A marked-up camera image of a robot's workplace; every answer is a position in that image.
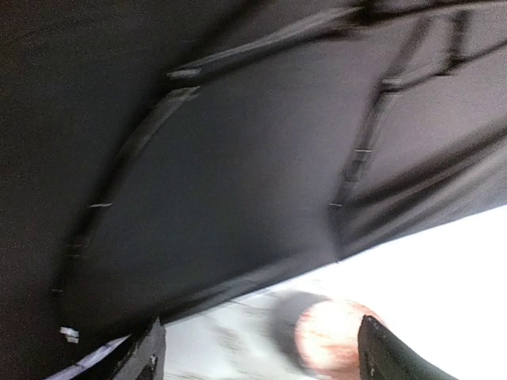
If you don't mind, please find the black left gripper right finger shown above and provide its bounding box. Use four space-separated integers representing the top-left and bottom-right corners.
357 315 456 380

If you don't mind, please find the lavender folding umbrella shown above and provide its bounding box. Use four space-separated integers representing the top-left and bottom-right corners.
1 1 506 379

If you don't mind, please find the red patterned small bowl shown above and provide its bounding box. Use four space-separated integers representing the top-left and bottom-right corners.
294 298 379 379

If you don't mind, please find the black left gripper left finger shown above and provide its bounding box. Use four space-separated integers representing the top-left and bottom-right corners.
85 316 167 380

